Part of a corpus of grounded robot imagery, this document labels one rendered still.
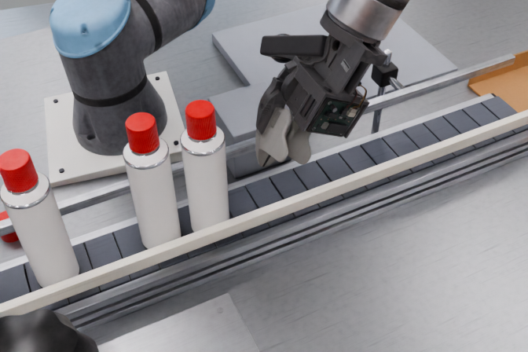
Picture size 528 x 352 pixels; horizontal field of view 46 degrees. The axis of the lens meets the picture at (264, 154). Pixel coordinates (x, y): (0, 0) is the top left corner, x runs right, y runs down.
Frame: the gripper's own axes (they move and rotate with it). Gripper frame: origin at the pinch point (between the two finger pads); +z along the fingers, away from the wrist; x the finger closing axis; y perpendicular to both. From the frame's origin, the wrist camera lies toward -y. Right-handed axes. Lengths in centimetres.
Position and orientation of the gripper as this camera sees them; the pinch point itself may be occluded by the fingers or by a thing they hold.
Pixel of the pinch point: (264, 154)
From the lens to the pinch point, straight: 79.8
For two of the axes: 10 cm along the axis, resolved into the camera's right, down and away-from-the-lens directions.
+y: 4.4, 6.3, -6.4
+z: -4.5, 7.7, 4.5
